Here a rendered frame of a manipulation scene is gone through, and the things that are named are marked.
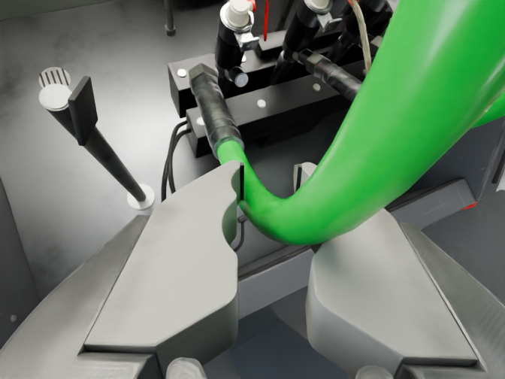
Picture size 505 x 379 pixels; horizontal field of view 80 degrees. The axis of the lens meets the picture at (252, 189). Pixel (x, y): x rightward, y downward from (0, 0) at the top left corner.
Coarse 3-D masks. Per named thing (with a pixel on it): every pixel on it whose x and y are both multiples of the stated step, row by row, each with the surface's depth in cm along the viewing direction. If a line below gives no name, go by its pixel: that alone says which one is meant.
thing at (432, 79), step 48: (432, 0) 3; (480, 0) 2; (384, 48) 3; (432, 48) 3; (480, 48) 3; (384, 96) 3; (432, 96) 3; (480, 96) 3; (336, 144) 5; (384, 144) 4; (432, 144) 4; (336, 192) 5; (384, 192) 4; (288, 240) 8
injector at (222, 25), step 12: (228, 24) 25; (228, 36) 26; (216, 48) 29; (228, 48) 27; (216, 60) 30; (228, 60) 29; (240, 60) 30; (216, 72) 33; (228, 72) 30; (240, 72) 29; (228, 84) 34; (240, 84) 30
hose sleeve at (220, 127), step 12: (204, 84) 20; (216, 84) 21; (204, 96) 20; (216, 96) 19; (204, 108) 19; (216, 108) 18; (204, 120) 18; (216, 120) 17; (228, 120) 18; (216, 132) 17; (228, 132) 17; (216, 144) 16; (240, 144) 17; (216, 156) 17
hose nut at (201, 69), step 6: (198, 66) 22; (204, 66) 22; (192, 72) 22; (198, 72) 22; (204, 72) 22; (210, 72) 22; (192, 78) 22; (216, 78) 22; (192, 84) 22; (192, 90) 22
